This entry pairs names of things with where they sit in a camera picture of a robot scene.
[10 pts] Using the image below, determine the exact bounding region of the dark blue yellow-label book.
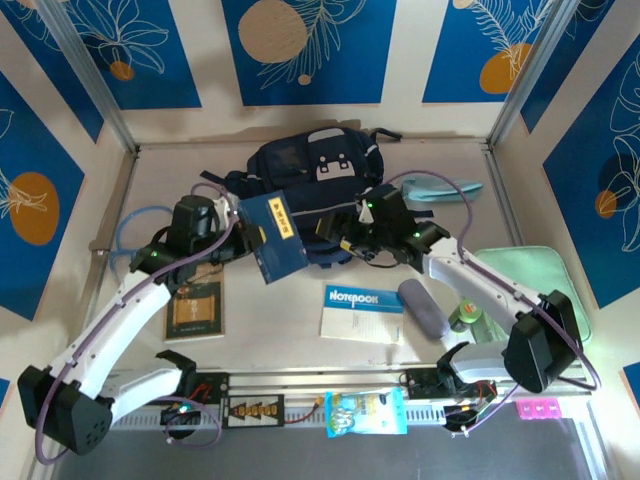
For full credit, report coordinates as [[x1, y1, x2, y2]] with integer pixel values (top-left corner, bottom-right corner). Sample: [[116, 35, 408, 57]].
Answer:
[[237, 189, 309, 286]]

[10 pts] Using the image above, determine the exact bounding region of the light teal pencil pouch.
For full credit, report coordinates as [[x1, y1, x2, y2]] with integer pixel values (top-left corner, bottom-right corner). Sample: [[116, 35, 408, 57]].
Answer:
[[399, 174, 485, 204]]

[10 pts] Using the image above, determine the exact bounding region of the navy blue backpack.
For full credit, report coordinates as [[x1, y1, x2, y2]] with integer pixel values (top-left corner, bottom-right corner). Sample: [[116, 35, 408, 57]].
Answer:
[[199, 126, 404, 269]]

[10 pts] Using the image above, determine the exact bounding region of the white blue notebook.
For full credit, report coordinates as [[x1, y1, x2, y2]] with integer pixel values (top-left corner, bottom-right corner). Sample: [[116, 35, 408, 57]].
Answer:
[[319, 283, 405, 345]]

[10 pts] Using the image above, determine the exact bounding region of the dark book gold print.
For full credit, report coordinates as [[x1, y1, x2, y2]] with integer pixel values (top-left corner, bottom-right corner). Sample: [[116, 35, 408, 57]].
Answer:
[[163, 267, 226, 344]]

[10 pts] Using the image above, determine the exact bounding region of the grey glasses case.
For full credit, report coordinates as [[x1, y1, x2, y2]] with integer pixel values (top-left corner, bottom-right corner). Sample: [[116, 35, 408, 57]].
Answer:
[[398, 278, 450, 341]]

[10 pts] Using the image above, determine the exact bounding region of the small green bottle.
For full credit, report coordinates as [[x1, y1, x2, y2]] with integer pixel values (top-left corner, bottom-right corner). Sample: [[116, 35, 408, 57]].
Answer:
[[448, 298, 484, 332]]

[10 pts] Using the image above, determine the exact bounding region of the mint green zip case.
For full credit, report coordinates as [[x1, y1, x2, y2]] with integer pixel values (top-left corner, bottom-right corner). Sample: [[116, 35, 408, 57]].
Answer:
[[472, 245, 594, 346]]

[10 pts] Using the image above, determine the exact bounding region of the blue snack packet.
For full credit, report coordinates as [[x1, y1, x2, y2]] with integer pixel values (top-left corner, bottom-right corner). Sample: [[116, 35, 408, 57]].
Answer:
[[324, 388, 409, 440]]

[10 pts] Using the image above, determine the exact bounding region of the black power distribution board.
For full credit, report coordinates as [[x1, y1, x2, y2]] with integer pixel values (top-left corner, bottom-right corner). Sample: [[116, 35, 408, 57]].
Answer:
[[219, 394, 286, 429]]

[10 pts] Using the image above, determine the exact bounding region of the pink pill box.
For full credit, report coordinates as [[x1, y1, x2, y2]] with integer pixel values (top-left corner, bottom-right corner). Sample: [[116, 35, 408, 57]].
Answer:
[[516, 397, 561, 420]]

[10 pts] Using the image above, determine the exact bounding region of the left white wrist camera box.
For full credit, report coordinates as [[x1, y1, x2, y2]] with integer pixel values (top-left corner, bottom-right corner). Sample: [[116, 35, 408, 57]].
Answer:
[[212, 195, 237, 221]]

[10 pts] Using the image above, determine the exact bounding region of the light blue cable loop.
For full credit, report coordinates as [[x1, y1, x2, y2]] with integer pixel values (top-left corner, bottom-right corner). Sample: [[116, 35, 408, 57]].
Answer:
[[108, 206, 176, 271]]

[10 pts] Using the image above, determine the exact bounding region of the aluminium frame rail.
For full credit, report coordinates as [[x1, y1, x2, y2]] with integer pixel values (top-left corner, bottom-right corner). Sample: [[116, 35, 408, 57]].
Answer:
[[42, 368, 601, 434]]

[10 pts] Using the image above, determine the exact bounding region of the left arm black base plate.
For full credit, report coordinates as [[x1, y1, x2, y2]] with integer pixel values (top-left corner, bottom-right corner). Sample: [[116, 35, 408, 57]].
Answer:
[[138, 372, 230, 406]]

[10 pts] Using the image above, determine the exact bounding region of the blue floral wall poster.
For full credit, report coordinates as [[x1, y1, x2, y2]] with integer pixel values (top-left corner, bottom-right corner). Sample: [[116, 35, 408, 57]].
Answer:
[[422, 0, 556, 105], [543, 37, 640, 309], [222, 0, 398, 107], [0, 0, 105, 145], [519, 0, 640, 134], [64, 0, 203, 111], [0, 72, 86, 321]]

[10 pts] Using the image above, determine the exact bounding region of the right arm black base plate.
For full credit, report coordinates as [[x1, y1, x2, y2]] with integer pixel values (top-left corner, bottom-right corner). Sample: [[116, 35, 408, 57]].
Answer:
[[404, 367, 499, 401]]

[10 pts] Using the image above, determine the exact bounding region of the red wire yellow connector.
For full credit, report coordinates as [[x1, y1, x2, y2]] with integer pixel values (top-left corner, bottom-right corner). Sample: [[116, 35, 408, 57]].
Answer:
[[284, 396, 326, 426]]

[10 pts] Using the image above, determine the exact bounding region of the aluminium frame post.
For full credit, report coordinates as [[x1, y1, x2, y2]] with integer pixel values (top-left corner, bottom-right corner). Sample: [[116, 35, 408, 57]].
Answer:
[[487, 0, 576, 146], [37, 0, 139, 151]]

